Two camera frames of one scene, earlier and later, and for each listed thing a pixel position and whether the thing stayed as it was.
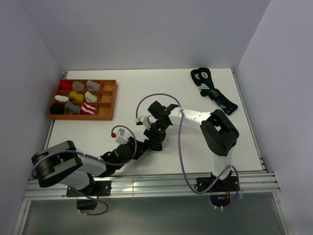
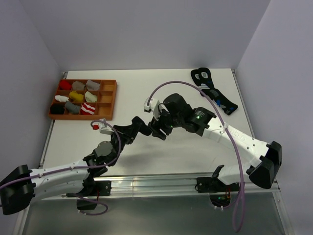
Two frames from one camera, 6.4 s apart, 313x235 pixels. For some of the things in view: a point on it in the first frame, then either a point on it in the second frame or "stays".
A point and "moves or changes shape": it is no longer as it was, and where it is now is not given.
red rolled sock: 64,85 stays
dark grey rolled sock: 72,108 stays
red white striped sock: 87,109 stays
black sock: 155,143 moves or changes shape
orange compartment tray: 85,99 stays
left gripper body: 130,142 to 125,138
